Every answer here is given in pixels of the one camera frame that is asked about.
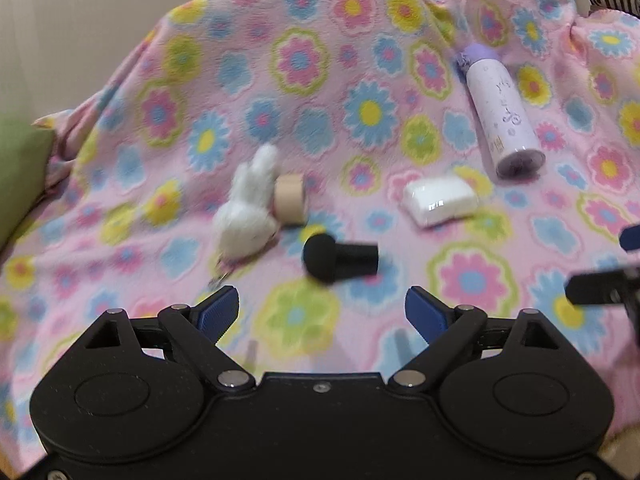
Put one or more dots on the beige tape roll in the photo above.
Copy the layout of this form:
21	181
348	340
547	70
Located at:
290	200

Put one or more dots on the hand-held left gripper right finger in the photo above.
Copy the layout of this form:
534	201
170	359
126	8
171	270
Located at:
425	312

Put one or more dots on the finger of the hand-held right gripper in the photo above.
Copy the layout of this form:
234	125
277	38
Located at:
595	287
631	239

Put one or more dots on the white tissue packet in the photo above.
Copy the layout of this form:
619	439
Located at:
440	200

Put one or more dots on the white plush rabbit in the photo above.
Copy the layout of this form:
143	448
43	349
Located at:
245	215

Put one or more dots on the pink floral fleece blanket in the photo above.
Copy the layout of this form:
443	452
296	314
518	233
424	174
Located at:
350	60

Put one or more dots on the green printed pillow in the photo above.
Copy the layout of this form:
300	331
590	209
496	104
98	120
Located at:
20	170

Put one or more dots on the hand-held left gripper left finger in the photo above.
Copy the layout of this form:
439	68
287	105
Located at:
216	312

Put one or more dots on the purple white bottle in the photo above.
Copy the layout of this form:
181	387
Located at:
500	110

